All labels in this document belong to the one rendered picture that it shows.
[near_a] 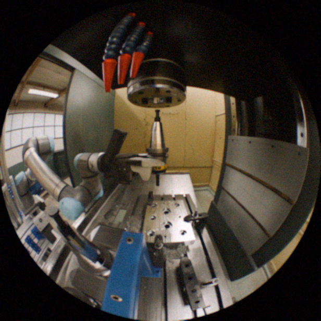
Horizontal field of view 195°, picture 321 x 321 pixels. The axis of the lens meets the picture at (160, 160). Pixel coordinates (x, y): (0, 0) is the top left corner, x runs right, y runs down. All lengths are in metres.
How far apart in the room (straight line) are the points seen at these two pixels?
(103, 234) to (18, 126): 4.65
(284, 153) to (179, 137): 1.14
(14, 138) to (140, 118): 4.44
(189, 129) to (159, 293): 1.47
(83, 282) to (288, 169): 0.55
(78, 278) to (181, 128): 1.38
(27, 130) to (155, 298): 4.88
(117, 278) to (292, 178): 0.48
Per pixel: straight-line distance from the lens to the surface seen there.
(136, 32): 0.17
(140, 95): 0.24
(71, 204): 0.32
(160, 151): 0.23
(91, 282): 0.19
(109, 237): 0.21
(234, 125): 0.62
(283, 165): 0.43
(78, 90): 0.96
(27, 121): 4.84
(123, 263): 0.17
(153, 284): 0.49
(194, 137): 1.34
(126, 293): 0.16
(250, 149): 0.52
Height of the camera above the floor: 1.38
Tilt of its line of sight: 14 degrees down
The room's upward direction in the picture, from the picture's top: straight up
